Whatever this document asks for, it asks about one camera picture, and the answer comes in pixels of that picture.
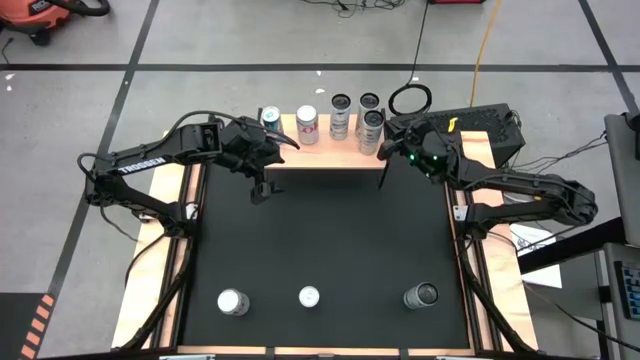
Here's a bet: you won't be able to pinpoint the blue button keypad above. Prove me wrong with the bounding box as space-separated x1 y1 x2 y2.
613 259 640 321

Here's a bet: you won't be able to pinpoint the slim silver can red print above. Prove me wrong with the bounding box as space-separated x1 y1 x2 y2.
357 109 386 157

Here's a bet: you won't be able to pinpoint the black metal beam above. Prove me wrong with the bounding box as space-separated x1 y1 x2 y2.
518 217 627 275

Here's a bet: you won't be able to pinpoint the black cable conduit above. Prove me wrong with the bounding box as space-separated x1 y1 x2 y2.
122 234 199 351
458 239 536 354

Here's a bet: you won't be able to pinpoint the grey panel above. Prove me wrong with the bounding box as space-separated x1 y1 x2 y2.
603 112 640 234

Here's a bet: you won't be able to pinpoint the black computer case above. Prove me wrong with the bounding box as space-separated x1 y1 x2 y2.
387 103 526 166

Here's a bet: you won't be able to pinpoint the grey equipment cabinet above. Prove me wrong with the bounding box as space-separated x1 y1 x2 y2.
597 242 640 360

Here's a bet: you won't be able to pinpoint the wooden shelf black metal legs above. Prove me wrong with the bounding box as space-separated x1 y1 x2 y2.
255 107 390 190

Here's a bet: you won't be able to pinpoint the black cable with coil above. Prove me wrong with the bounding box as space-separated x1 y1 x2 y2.
387 0 434 117

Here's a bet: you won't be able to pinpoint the white can blue band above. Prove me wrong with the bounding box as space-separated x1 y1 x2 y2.
403 281 440 311

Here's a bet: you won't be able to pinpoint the silver Celsius can blue print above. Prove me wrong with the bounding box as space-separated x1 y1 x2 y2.
329 93 353 142

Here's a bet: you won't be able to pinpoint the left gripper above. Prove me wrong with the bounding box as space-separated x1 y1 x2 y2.
219 117 301 206

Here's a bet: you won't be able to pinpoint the black cable tangle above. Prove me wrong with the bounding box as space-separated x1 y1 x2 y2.
299 0 407 19

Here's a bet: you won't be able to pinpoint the Diet Coke can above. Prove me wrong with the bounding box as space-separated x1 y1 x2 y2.
295 104 320 146

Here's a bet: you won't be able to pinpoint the silver can white lid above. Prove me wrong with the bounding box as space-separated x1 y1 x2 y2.
216 288 251 317

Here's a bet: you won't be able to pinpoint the black table mat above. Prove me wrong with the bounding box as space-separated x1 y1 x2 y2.
179 134 471 350

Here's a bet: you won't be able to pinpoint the blue silver Red Bull can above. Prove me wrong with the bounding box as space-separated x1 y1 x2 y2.
260 105 284 134

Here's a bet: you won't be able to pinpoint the white printed paper sheet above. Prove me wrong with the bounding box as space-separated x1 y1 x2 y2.
508 223 564 290

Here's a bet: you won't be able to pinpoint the long yellow cable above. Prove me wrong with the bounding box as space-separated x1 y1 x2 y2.
470 0 503 109

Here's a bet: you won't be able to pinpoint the Red Bull Sugarfree can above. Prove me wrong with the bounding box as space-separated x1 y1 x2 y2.
298 285 321 310

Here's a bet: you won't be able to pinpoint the orange shop vacuum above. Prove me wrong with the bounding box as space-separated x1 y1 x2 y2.
0 0 111 47

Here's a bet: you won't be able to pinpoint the silver Celsius can orange print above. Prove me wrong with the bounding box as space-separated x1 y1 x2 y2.
355 92 381 134

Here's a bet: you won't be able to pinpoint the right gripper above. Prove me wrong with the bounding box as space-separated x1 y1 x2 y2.
377 118 459 179

